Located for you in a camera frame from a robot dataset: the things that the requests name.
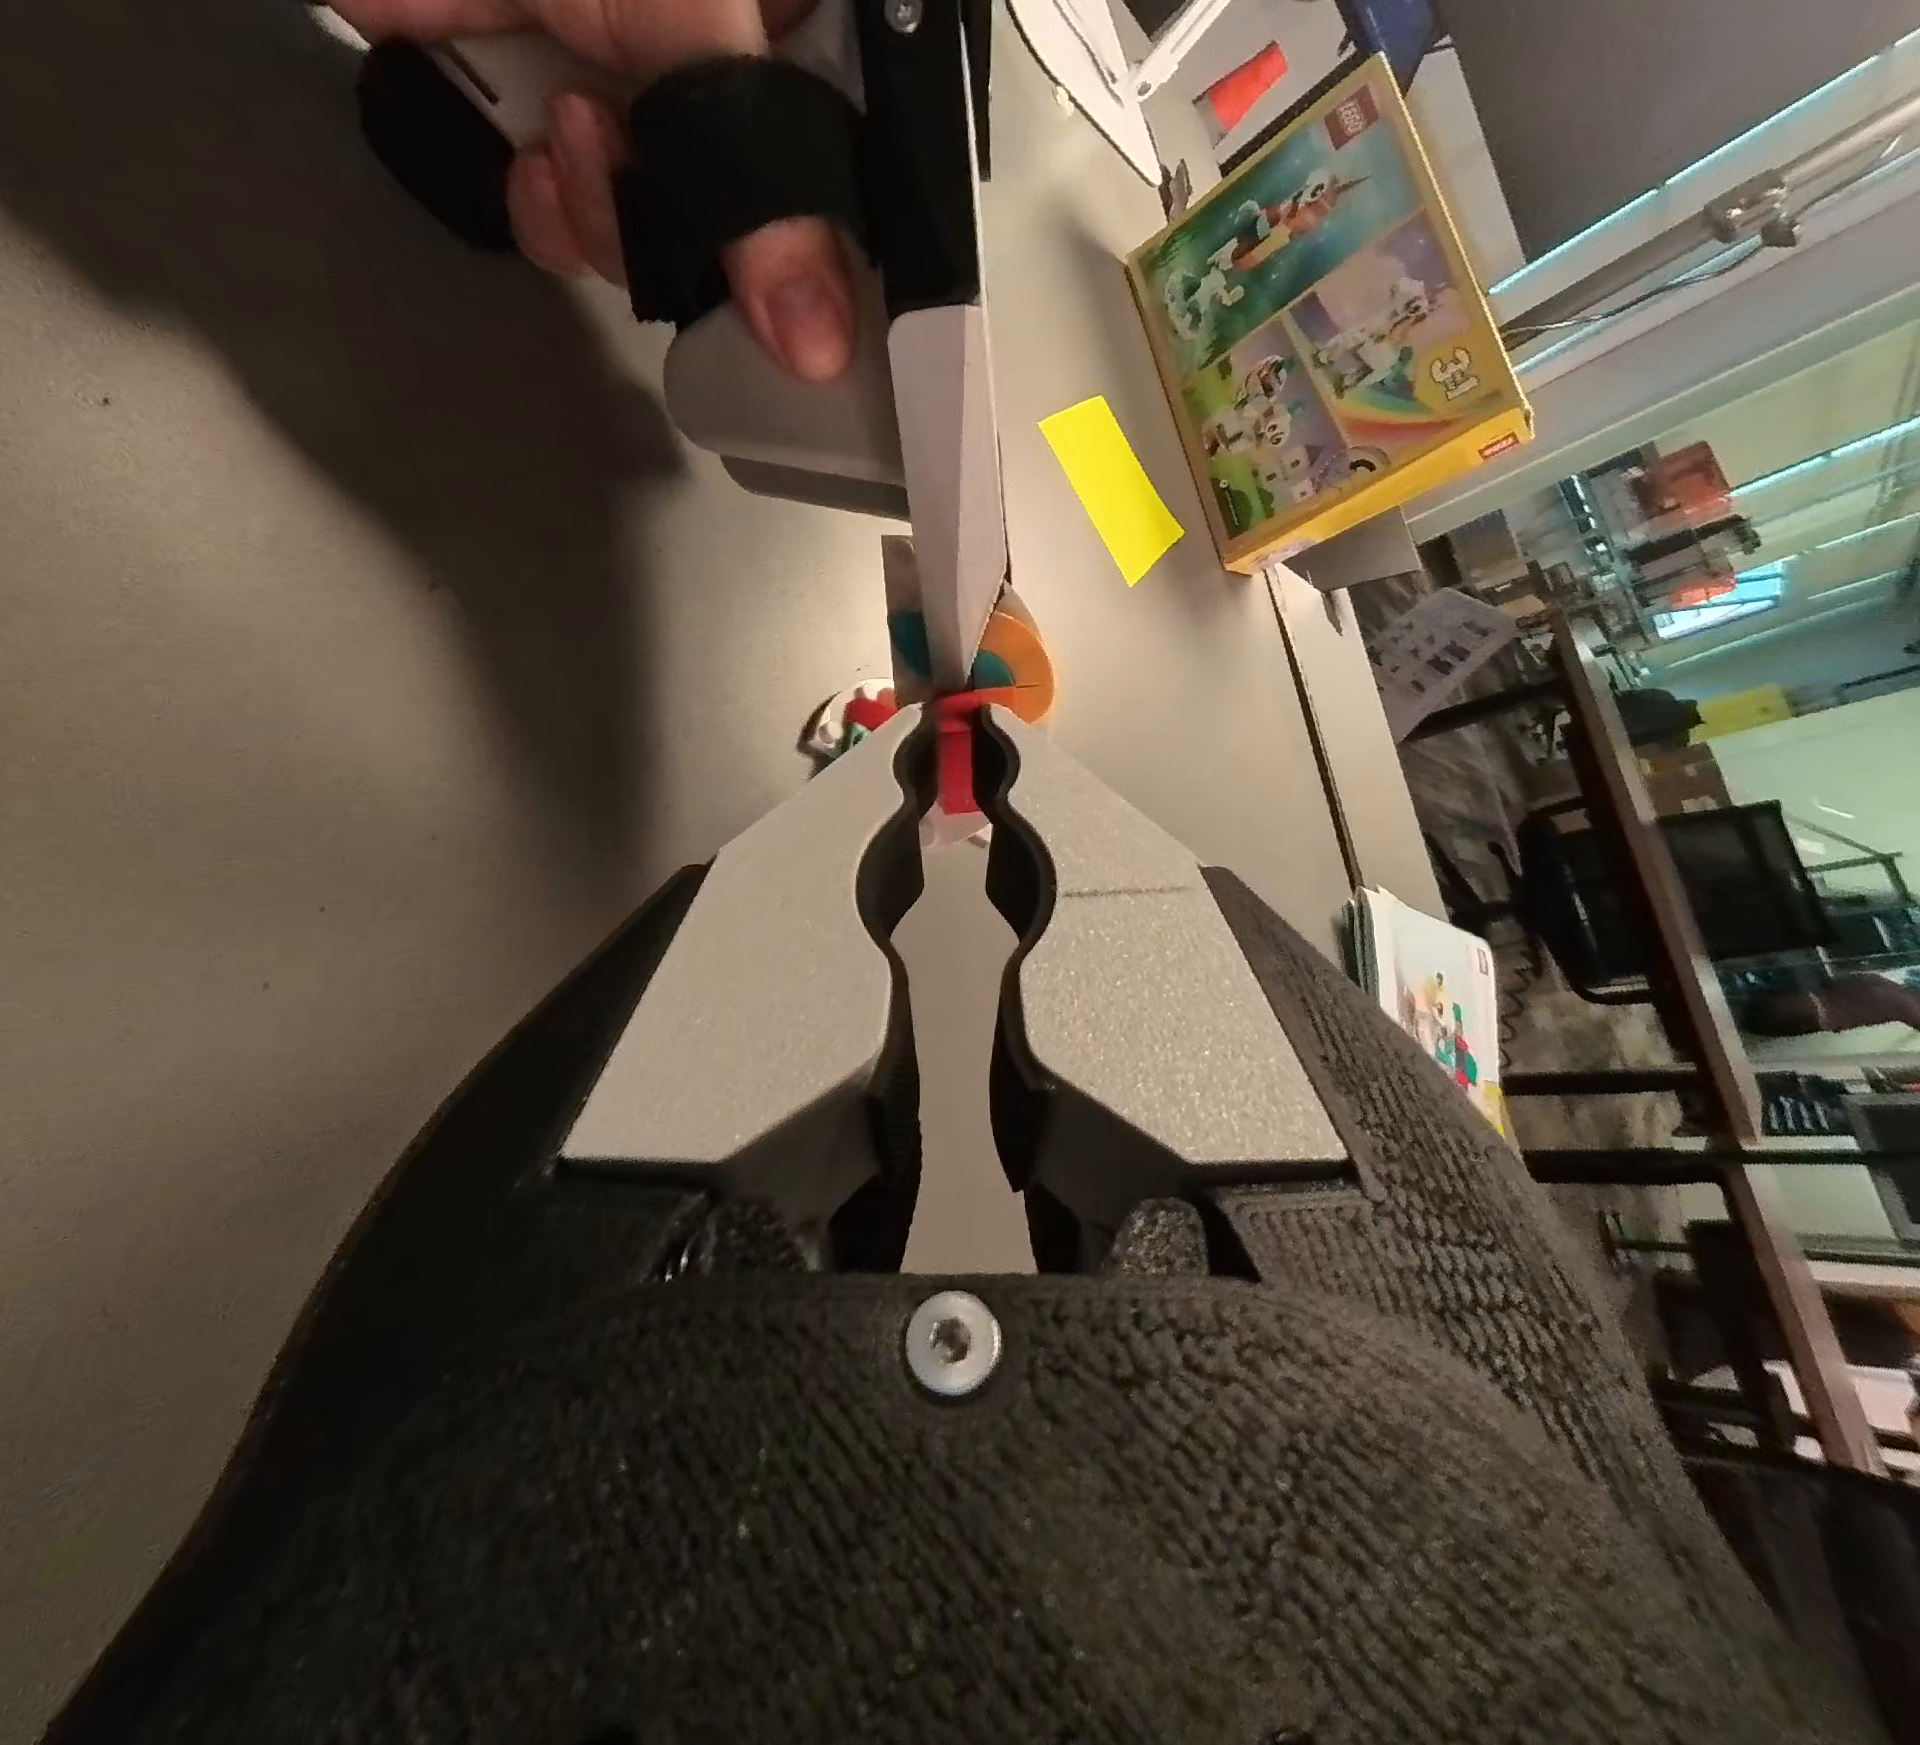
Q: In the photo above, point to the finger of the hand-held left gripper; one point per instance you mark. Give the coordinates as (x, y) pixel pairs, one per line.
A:
(953, 470)

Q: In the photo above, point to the brown table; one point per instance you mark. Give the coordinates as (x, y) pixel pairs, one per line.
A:
(1656, 874)

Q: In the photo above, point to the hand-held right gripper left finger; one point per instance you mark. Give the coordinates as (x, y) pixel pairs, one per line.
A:
(734, 1010)

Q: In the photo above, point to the wooden book stand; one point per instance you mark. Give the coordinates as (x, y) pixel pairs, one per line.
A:
(1071, 34)

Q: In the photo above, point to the red toy brick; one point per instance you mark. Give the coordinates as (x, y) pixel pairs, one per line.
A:
(963, 754)

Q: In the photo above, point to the yellow toy set box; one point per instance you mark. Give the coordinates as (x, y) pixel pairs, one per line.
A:
(1320, 319)

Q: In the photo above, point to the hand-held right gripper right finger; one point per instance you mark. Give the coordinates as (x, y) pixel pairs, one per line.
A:
(1185, 1025)

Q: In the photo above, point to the instruction booklet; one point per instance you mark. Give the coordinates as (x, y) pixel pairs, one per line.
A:
(1431, 1010)

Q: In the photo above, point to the black light stand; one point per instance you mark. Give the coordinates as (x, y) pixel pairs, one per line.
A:
(1739, 218)

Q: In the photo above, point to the black office chair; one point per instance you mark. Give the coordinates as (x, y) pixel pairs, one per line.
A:
(1726, 891)

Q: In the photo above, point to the grey slanted panel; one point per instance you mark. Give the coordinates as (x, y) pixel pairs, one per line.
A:
(1349, 552)

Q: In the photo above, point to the colourful brick plate assembly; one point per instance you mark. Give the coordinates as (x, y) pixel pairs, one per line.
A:
(1019, 658)

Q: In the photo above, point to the yellow sticky note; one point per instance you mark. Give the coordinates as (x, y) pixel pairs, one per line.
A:
(1110, 485)

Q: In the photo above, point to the printed paper sheet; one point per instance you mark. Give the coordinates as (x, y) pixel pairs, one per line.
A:
(1439, 658)

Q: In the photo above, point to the large dark monitor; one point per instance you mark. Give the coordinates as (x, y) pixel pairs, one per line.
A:
(1726, 50)

